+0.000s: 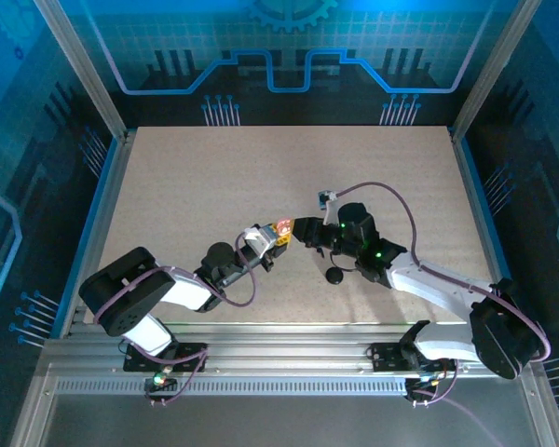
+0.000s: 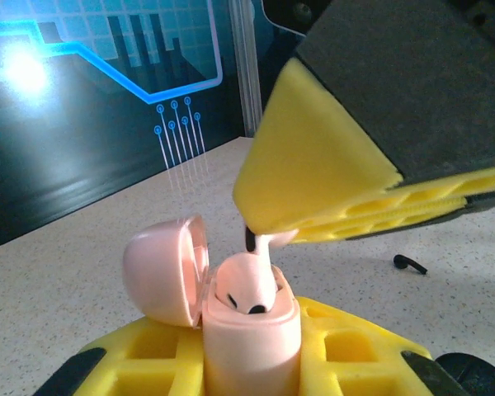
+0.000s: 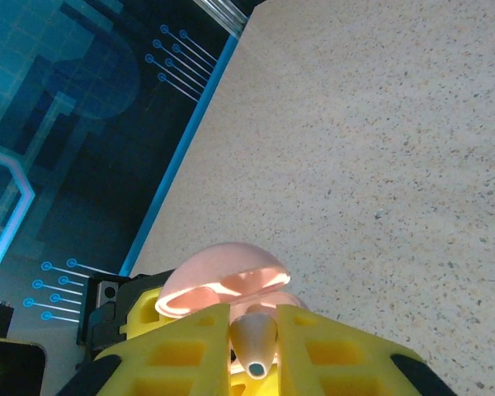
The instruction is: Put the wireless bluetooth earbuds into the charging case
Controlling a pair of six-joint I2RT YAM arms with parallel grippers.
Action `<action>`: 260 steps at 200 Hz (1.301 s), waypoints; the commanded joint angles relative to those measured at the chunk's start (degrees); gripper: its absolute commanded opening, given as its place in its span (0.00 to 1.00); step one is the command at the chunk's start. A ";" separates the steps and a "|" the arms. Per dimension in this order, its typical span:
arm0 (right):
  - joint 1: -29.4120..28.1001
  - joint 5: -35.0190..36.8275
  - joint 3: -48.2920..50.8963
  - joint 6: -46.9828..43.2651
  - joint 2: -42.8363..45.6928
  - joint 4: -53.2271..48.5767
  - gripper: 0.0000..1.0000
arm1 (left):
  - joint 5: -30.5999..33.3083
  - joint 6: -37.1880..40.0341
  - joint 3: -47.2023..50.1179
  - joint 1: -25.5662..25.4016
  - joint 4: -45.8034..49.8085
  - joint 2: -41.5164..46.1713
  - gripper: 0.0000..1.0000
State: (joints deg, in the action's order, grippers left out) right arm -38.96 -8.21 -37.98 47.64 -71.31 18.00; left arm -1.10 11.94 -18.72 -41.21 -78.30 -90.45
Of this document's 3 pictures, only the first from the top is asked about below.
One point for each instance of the pink earbud charging case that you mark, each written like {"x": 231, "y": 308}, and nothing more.
{"x": 285, "y": 227}

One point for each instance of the black earbud charging case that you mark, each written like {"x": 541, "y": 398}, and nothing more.
{"x": 335, "y": 275}

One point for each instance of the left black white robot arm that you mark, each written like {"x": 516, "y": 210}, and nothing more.
{"x": 130, "y": 298}

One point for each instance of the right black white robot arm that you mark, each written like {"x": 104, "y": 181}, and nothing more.
{"x": 424, "y": 284}

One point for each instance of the small LED connector board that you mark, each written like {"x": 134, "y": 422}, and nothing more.
{"x": 160, "y": 381}
{"x": 424, "y": 383}

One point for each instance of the grey metal tray panel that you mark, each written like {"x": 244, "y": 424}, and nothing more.
{"x": 284, "y": 423}

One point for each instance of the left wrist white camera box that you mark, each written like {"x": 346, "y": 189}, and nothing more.
{"x": 257, "y": 239}

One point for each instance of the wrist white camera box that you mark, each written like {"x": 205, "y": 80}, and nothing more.
{"x": 326, "y": 198}
{"x": 257, "y": 239}

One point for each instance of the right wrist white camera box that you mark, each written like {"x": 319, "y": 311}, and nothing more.
{"x": 326, "y": 198}

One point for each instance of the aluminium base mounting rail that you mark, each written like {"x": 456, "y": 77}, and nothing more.
{"x": 284, "y": 349}

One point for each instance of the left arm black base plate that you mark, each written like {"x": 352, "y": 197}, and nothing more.
{"x": 186, "y": 363}

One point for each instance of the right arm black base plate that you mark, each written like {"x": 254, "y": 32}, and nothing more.
{"x": 386, "y": 357}

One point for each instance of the table side rail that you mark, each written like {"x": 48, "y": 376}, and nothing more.
{"x": 484, "y": 233}
{"x": 98, "y": 233}

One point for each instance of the aluminium frame corner post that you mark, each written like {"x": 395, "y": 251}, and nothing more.
{"x": 86, "y": 70}
{"x": 490, "y": 70}

